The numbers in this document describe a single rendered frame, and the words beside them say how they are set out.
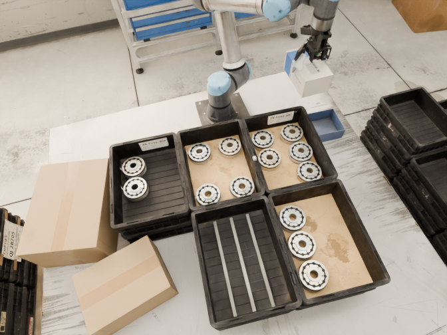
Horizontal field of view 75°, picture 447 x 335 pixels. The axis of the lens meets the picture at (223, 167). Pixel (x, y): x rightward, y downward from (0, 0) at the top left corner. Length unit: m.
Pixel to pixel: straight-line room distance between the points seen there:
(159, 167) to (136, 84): 1.79
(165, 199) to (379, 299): 0.93
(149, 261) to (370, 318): 0.85
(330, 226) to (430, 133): 1.13
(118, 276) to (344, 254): 0.84
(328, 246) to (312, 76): 0.67
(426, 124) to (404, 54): 1.47
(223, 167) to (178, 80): 1.80
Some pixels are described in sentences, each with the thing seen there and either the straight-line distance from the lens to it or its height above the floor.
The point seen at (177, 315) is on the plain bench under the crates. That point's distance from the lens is 1.27.
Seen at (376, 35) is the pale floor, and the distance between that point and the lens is 3.70.
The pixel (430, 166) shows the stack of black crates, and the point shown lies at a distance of 2.17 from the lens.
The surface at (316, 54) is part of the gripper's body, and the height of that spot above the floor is 1.22.
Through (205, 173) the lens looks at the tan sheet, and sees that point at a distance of 1.30.
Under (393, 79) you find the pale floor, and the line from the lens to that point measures 3.23.
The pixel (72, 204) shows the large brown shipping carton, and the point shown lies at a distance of 1.33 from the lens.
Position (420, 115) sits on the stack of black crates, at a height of 0.49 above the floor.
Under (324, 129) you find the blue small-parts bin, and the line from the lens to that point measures 1.66.
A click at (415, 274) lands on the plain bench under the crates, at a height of 0.70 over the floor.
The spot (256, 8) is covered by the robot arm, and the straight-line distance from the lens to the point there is 1.11.
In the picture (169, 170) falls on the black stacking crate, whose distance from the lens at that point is 1.34.
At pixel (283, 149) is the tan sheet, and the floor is 0.83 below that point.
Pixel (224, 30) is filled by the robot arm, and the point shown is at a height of 1.15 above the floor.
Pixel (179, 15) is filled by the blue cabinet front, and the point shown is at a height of 0.47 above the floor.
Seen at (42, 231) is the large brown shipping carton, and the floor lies 0.90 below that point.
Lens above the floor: 1.95
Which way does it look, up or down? 58 degrees down
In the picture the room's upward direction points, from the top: 6 degrees counter-clockwise
